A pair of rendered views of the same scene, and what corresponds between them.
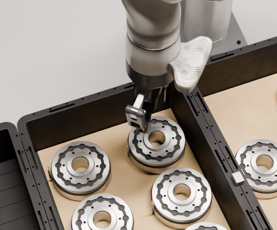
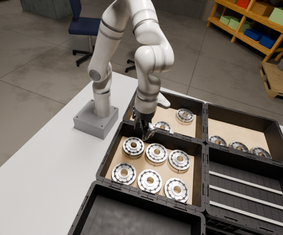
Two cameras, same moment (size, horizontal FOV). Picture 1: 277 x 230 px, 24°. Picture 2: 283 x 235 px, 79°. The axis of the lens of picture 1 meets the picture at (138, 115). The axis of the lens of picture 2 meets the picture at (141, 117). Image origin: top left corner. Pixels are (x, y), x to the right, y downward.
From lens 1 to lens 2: 0.62 m
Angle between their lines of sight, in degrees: 38
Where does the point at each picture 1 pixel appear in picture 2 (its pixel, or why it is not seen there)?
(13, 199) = (113, 207)
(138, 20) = (154, 87)
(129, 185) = (139, 165)
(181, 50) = not seen: hidden behind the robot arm
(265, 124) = not seen: hidden behind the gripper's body
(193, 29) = (104, 112)
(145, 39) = (155, 95)
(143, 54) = (153, 103)
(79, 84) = (77, 157)
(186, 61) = (160, 98)
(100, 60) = (74, 146)
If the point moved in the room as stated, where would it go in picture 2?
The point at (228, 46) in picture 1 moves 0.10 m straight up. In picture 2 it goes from (113, 111) to (113, 98)
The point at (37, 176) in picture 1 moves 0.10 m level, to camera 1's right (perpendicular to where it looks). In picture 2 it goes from (126, 186) to (142, 166)
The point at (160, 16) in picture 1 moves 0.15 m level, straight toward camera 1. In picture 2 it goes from (159, 81) to (205, 107)
